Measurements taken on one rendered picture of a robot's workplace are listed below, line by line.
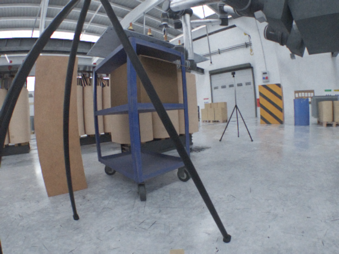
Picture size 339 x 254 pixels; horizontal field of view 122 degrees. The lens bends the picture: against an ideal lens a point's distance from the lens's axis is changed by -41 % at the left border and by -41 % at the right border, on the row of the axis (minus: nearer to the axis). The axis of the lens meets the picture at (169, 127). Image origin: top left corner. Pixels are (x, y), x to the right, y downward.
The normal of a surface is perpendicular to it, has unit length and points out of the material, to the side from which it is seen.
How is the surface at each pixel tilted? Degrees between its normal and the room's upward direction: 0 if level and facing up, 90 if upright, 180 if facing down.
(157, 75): 90
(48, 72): 90
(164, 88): 90
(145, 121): 90
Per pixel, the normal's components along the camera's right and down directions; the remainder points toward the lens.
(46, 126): 0.70, 0.01
